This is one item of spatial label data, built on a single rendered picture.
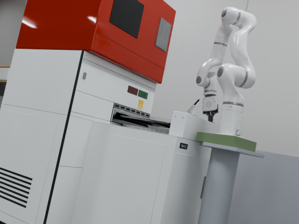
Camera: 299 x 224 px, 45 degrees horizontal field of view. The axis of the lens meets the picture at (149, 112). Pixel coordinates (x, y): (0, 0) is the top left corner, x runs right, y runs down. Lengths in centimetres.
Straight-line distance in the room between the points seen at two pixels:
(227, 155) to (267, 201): 169
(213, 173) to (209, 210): 21
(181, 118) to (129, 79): 68
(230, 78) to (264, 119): 174
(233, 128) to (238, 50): 47
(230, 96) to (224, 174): 44
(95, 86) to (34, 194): 76
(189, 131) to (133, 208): 53
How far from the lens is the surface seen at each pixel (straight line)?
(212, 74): 242
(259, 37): 408
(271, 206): 366
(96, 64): 231
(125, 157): 212
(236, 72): 211
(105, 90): 238
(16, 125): 254
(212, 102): 237
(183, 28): 472
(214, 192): 205
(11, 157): 254
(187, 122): 203
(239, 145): 199
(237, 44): 222
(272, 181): 366
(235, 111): 209
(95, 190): 225
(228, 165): 205
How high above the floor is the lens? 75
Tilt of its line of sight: 5 degrees up
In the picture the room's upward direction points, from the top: 11 degrees clockwise
